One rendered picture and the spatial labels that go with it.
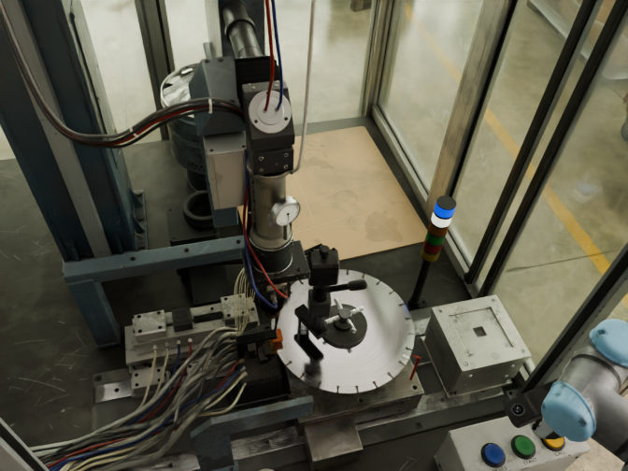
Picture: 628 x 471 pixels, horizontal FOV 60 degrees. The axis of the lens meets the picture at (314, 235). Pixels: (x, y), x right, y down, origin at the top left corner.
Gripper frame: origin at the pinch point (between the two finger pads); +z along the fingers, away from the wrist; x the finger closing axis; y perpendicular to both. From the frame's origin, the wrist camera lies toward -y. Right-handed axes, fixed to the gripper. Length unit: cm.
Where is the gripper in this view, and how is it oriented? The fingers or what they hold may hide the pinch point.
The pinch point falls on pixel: (533, 430)
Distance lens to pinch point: 122.7
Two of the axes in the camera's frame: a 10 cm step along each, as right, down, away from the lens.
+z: -0.3, 6.5, 7.6
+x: -2.5, -7.4, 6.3
